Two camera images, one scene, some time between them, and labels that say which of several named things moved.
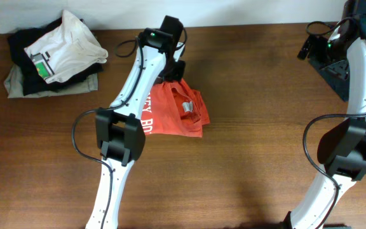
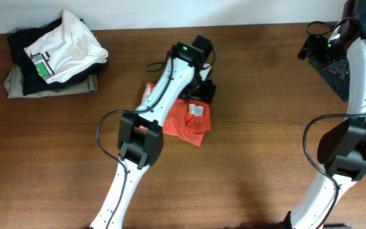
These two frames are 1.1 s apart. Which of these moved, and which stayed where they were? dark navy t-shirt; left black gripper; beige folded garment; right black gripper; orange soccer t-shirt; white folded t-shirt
Moved: orange soccer t-shirt; left black gripper
Stayed: white folded t-shirt; dark navy t-shirt; beige folded garment; right black gripper
